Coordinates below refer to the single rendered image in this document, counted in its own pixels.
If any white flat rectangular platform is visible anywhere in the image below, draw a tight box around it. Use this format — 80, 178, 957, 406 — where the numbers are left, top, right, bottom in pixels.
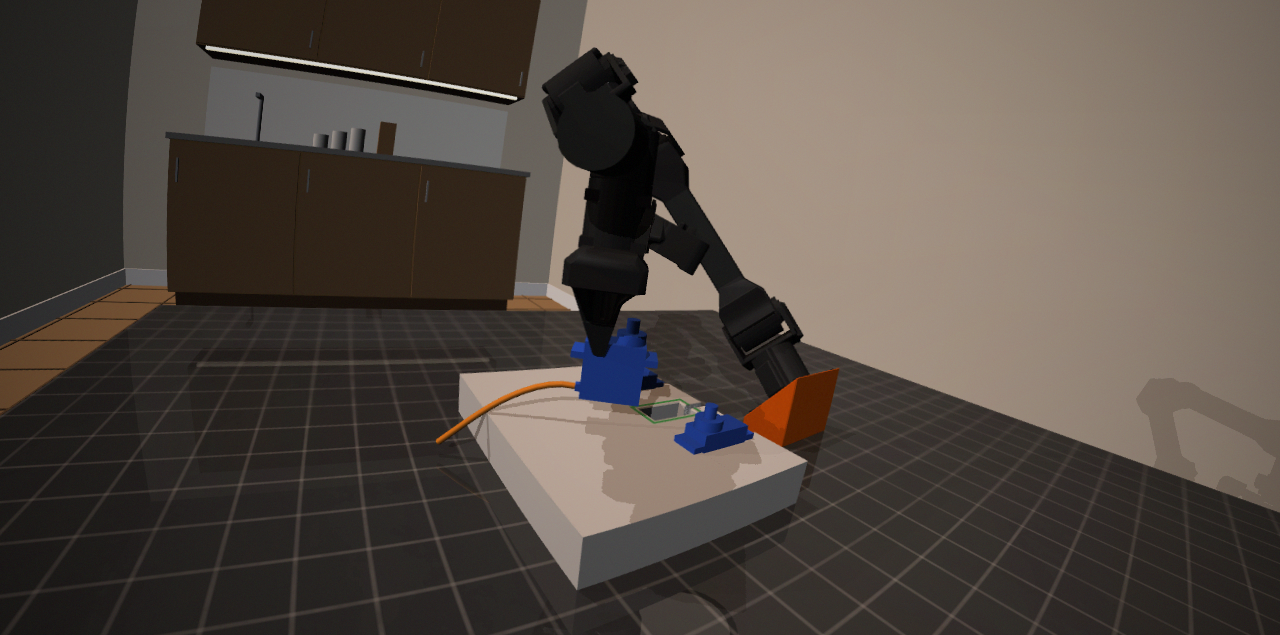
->
458, 366, 808, 590

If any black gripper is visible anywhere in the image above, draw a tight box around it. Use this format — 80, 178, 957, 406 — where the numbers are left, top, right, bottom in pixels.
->
562, 178, 653, 356

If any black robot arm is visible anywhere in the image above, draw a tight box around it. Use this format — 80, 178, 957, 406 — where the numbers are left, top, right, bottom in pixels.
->
541, 47, 810, 398

